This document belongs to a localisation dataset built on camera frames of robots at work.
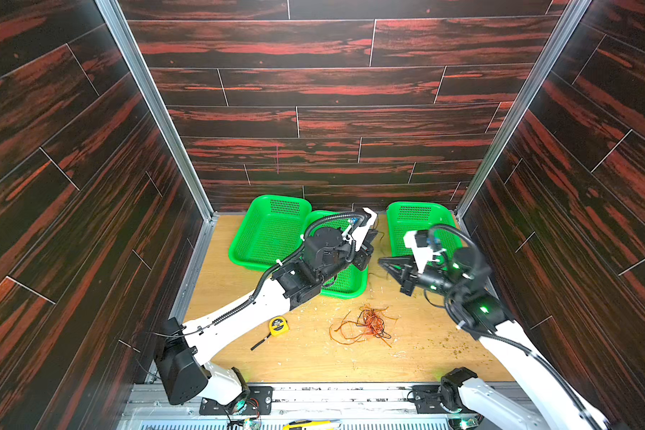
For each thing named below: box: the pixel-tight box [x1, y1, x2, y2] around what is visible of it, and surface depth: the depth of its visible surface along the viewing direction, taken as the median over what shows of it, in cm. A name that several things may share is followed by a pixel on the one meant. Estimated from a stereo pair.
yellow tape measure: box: [249, 316, 291, 352], surface depth 88 cm
